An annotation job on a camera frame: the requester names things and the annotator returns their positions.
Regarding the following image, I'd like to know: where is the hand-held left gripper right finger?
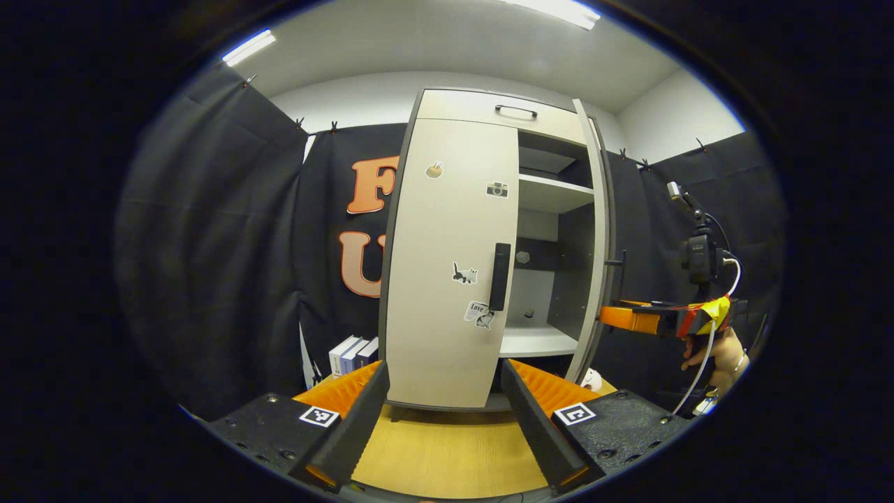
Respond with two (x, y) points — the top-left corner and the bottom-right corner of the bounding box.
(501, 360), (689, 490)

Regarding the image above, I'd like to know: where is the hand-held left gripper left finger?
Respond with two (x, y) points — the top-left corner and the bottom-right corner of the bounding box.
(207, 361), (390, 493)

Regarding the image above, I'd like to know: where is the beige cabinet door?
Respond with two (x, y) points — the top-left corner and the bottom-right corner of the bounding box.
(564, 98), (613, 385)
(383, 117), (521, 409)

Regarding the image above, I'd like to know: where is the beige double-door shoe cabinet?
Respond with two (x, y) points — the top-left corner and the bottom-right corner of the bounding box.
(377, 86), (619, 413)

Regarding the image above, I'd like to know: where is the dark blue book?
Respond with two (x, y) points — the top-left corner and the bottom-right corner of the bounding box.
(353, 337), (380, 371)

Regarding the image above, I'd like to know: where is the large ceiling light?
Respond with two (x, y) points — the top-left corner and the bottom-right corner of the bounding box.
(499, 0), (601, 31)

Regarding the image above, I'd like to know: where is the small ceiling light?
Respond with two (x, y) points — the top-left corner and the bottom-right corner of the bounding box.
(222, 29), (277, 67)

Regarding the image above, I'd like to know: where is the white cable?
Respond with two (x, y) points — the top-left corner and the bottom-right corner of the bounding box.
(673, 257), (742, 414)

